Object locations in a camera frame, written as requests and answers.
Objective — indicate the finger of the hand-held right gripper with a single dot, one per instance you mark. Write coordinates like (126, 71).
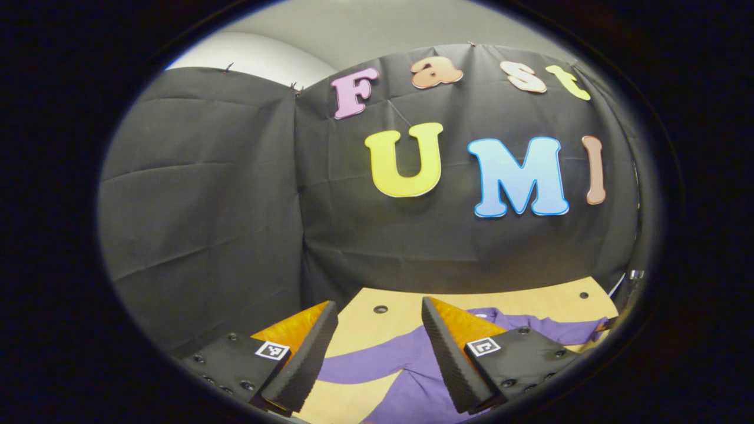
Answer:
(608, 324)

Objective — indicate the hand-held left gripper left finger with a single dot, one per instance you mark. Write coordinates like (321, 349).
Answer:
(309, 359)

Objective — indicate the black backdrop cloth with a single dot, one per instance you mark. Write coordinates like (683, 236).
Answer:
(235, 206)

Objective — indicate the purple knit cardigan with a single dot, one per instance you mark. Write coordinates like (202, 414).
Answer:
(406, 359)

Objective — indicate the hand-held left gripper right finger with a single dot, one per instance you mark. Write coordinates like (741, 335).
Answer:
(450, 365)

